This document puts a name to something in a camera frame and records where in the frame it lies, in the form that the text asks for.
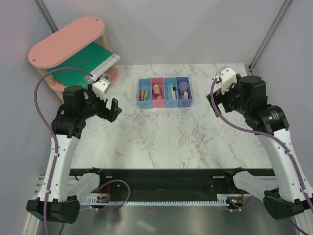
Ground green binder book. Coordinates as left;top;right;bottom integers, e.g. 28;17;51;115
47;43;120;88

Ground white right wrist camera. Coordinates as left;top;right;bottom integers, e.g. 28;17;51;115
215;66;237;94

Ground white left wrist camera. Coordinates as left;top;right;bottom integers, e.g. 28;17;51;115
92;78;111;101

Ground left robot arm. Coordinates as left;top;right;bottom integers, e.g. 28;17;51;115
26;85;122;224

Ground clear paper clip tub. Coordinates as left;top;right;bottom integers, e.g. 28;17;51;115
178;81;189;94

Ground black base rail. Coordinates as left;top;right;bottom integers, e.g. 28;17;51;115
69;166;277;203

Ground pink capped clear tube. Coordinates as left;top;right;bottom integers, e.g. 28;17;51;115
152;84;164;100

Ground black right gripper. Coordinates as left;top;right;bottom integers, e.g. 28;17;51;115
207;77;250;117

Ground light blue drawer bin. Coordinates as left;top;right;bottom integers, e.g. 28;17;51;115
138;78;153;109

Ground pink oval shelf rack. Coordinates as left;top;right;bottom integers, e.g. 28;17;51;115
28;16;118;98

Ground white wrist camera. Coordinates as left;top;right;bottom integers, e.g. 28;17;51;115
92;78;111;101
215;66;237;94

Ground sky blue drawer bin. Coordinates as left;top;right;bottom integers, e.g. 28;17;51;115
164;77;179;108

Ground white cable duct strip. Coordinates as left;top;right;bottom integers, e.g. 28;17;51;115
81;194;240;207

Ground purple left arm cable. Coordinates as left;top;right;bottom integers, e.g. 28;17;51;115
33;67;131;235

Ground purple blue drawer bin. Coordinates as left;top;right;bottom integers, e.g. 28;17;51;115
176;77;193;108

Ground green mini stapler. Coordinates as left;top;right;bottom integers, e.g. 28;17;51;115
144;91;150;101

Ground black white pen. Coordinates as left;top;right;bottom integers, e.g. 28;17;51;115
172;87;177;100

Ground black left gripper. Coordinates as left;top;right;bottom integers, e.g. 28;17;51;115
79;84;121;122

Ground pink drawer bin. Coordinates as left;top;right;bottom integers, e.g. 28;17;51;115
151;77;165;108

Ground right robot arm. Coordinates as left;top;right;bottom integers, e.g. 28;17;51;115
207;74;313;220

